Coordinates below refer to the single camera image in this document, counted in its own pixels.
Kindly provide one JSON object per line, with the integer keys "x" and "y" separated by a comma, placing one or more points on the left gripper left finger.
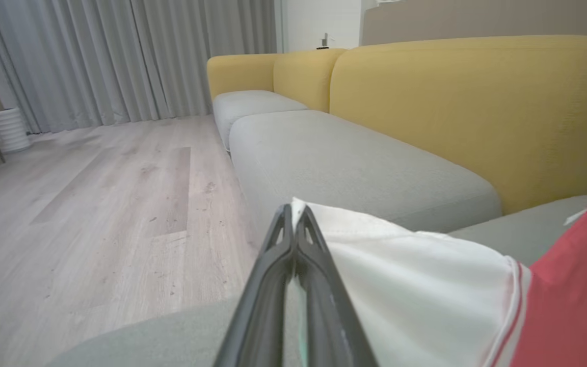
{"x": 263, "y": 306}

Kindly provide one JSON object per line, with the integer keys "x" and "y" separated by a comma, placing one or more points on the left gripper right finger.
{"x": 329, "y": 316}

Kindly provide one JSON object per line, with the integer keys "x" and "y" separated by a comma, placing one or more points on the red Bulls 23 jersey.
{"x": 426, "y": 285}

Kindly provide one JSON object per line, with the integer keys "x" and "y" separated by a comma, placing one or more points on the large grey sofa seat cushion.
{"x": 171, "y": 336}

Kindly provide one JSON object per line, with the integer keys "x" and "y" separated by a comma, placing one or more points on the grey sofa back cushion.
{"x": 344, "y": 163}

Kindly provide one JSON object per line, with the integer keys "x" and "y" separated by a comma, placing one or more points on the small grey sofa seat cushion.
{"x": 252, "y": 104}

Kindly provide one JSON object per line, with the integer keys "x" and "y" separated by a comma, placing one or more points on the narrow yellow sofa backrest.
{"x": 303, "y": 76}

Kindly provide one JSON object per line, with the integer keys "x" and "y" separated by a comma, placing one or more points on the yellow sofa armrest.
{"x": 240, "y": 74}

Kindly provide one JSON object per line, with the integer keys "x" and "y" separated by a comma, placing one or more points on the large yellow sofa backrest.
{"x": 477, "y": 112}

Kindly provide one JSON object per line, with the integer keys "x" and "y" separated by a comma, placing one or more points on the small device on sofa back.
{"x": 325, "y": 42}

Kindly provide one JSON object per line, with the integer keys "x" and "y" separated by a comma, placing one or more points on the grey pleated curtain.
{"x": 120, "y": 56}

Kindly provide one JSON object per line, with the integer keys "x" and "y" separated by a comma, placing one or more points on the white ribbed cylinder appliance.
{"x": 10, "y": 130}

